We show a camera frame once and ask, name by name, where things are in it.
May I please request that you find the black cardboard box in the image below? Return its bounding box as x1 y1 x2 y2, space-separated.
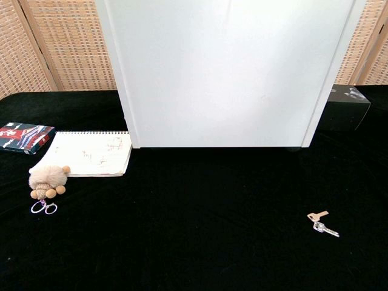
316 84 372 132

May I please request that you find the brass key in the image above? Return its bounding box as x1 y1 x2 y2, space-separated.
307 210 330 222

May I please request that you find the black velvet table cloth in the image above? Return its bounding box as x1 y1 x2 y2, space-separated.
0 84 388 291

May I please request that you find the white spiral notebook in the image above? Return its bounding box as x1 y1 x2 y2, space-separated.
33 130 133 178

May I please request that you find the beige fluffy plush keychain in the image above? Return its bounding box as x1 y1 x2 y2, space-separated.
28 165 72 216

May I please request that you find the woven rattan folding screen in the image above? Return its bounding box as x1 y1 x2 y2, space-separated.
0 0 388 100

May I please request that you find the silver key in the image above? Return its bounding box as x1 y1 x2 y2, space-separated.
313 221 340 238

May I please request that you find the dark printed card box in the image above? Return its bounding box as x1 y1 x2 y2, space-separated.
0 121 56 156

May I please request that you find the white cabinet box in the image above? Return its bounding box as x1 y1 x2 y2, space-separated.
94 0 368 152

